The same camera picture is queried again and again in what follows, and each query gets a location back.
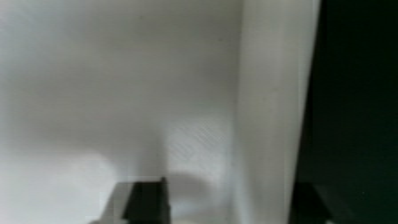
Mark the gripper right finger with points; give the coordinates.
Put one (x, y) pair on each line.
(316, 205)

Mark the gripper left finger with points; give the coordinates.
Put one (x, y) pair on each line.
(136, 205)

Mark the white square tabletop part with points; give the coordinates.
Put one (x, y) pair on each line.
(151, 94)

